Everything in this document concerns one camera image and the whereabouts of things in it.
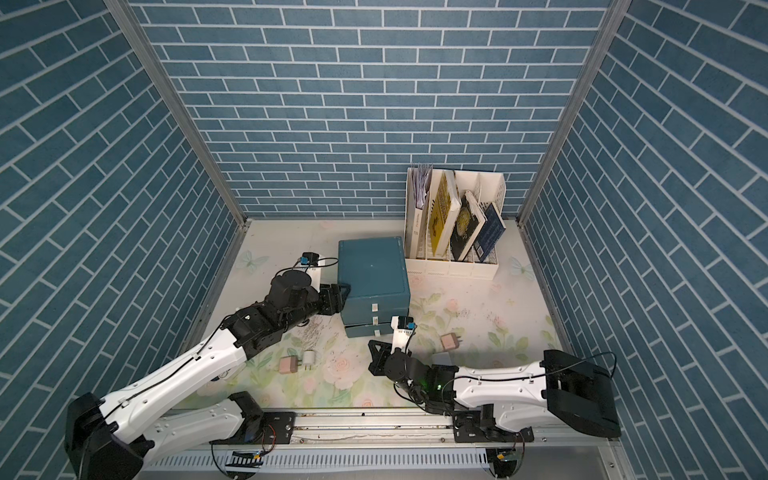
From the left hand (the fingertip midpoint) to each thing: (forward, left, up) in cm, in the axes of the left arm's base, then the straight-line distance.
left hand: (350, 290), depth 75 cm
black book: (+28, -36, -5) cm, 46 cm away
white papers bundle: (+35, -19, +9) cm, 41 cm away
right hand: (-11, -5, -10) cm, 16 cm away
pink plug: (-12, +18, -20) cm, 29 cm away
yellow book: (+30, -27, +3) cm, 40 cm away
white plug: (-10, +13, -19) cm, 25 cm away
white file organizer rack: (+42, -43, 0) cm, 60 cm away
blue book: (+29, -45, -8) cm, 54 cm away
